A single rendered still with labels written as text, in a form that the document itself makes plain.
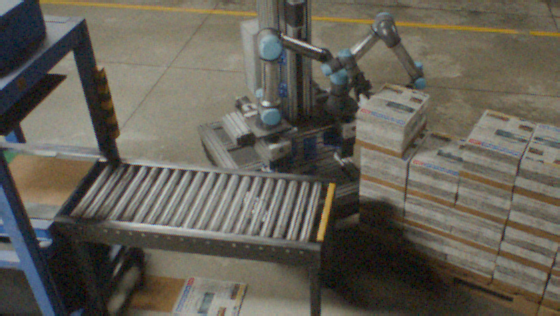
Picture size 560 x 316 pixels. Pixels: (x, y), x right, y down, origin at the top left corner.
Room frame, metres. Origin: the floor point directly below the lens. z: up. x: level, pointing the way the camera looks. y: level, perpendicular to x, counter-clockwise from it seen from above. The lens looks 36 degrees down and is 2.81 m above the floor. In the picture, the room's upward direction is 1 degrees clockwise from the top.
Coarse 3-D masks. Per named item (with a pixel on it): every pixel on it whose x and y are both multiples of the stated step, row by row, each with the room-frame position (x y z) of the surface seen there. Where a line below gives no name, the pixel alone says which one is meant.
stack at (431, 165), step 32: (384, 160) 2.70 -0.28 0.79; (416, 160) 2.65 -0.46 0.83; (448, 160) 2.65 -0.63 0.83; (384, 192) 2.69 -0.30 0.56; (448, 192) 2.52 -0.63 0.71; (480, 192) 2.45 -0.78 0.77; (512, 192) 2.38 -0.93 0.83; (384, 224) 2.69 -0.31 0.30; (448, 224) 2.51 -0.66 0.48; (480, 224) 2.42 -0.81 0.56; (544, 224) 2.28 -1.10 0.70; (384, 256) 2.69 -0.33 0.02; (416, 256) 2.60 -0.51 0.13; (448, 256) 2.50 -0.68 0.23; (480, 256) 2.41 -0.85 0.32; (544, 256) 2.26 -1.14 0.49; (544, 288) 2.33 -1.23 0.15
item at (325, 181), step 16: (112, 160) 2.65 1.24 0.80; (128, 160) 2.66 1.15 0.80; (144, 160) 2.66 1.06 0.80; (240, 176) 2.54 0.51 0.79; (256, 176) 2.53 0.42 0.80; (272, 176) 2.53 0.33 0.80; (288, 176) 2.53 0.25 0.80; (304, 176) 2.53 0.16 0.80; (320, 176) 2.53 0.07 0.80; (272, 192) 2.52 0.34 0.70
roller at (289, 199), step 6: (294, 180) 2.49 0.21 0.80; (288, 186) 2.46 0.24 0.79; (294, 186) 2.45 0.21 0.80; (288, 192) 2.40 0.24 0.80; (294, 192) 2.41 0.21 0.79; (288, 198) 2.35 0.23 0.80; (294, 198) 2.37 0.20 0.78; (288, 204) 2.30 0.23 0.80; (282, 210) 2.26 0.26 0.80; (288, 210) 2.26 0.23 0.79; (282, 216) 2.21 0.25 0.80; (288, 216) 2.23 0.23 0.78; (282, 222) 2.17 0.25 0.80; (276, 228) 2.13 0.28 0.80; (282, 228) 2.13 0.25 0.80; (276, 234) 2.08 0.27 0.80; (282, 234) 2.09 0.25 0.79
